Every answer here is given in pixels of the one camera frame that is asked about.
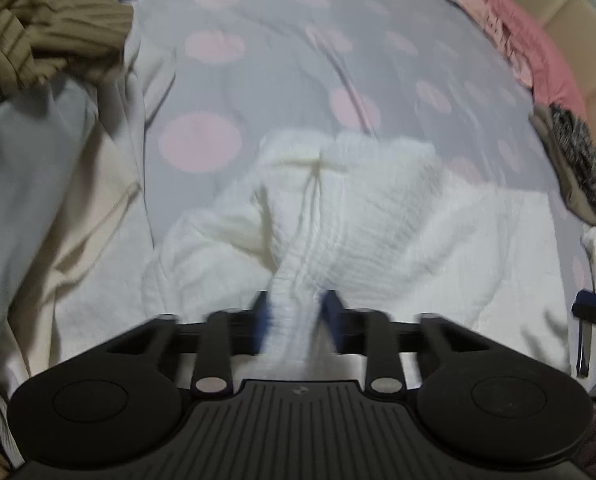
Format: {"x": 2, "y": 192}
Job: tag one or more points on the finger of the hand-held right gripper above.
{"x": 595, "y": 307}

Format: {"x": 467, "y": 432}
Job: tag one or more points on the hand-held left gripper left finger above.
{"x": 262, "y": 322}

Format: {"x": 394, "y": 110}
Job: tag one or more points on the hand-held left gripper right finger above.
{"x": 333, "y": 317}

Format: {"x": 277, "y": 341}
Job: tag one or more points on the white crinkle muslin garment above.
{"x": 378, "y": 210}

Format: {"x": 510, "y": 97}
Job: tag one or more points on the taupe folded garment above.
{"x": 553, "y": 160}

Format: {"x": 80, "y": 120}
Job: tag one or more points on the black-white marled knit garment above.
{"x": 580, "y": 150}

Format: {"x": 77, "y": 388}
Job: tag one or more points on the cream cloth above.
{"x": 78, "y": 285}

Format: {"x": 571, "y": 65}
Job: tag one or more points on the grey pink-dotted bed sheet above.
{"x": 278, "y": 60}

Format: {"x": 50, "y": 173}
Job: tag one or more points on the pale grey-white cloth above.
{"x": 33, "y": 185}

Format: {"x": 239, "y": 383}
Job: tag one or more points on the pink blanket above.
{"x": 533, "y": 35}

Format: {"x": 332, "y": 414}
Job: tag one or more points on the beige padded headboard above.
{"x": 578, "y": 10}

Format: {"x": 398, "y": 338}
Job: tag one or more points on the brown striped garment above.
{"x": 38, "y": 35}

